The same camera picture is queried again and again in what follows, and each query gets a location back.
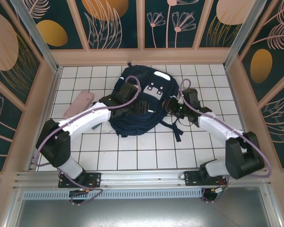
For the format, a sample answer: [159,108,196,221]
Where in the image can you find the navy blue backpack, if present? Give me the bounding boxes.
[108,62,184,142]

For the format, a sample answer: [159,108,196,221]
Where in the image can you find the pink pencil case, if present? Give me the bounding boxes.
[63,91,95,118]

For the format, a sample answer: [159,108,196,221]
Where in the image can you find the grey slotted cable duct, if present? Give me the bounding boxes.
[22,190,204,201]

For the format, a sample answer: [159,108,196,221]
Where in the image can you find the grey metal sheet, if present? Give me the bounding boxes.
[14,200,275,227]

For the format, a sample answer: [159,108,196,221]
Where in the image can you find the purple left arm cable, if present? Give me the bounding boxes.
[33,75,142,206]

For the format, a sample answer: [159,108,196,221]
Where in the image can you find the aluminium corner post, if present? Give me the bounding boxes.
[223,0,268,69]
[9,0,63,73]

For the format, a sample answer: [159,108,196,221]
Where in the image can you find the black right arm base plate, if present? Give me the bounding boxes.
[184,170,228,187]

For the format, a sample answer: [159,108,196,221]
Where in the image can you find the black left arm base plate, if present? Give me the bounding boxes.
[58,172,102,189]

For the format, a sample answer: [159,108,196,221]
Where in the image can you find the aluminium mounting rail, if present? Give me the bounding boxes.
[13,167,273,190]

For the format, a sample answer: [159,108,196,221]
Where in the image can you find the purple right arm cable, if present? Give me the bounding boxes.
[179,79,273,204]

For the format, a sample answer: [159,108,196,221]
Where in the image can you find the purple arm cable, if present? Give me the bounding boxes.
[179,79,273,204]
[33,75,142,206]

